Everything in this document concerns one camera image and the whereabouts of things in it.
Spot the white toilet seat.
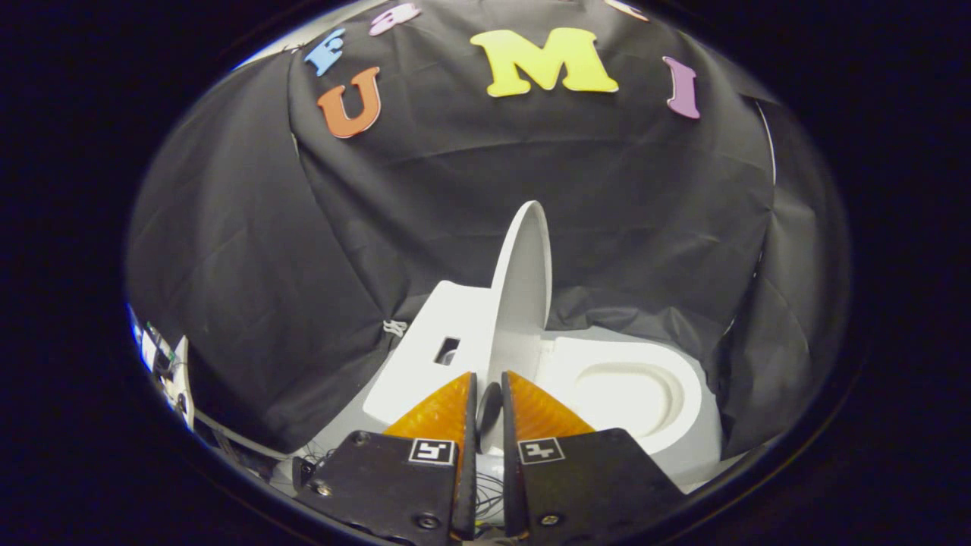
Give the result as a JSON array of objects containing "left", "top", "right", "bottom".
[{"left": 540, "top": 337, "right": 702, "bottom": 456}]

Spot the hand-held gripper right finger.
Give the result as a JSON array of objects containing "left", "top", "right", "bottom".
[{"left": 501, "top": 370, "right": 687, "bottom": 546}]

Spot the black backdrop cloth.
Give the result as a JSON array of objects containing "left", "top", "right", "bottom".
[{"left": 125, "top": 0, "right": 850, "bottom": 460}]

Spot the white cluttered shelf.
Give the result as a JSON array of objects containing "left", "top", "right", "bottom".
[{"left": 127, "top": 303, "right": 196, "bottom": 430}]

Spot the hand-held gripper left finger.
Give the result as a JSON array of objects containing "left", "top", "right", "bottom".
[{"left": 294, "top": 371, "right": 479, "bottom": 546}]

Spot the white toilet bowl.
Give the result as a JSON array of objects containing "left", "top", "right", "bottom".
[{"left": 651, "top": 372, "right": 723, "bottom": 490}]

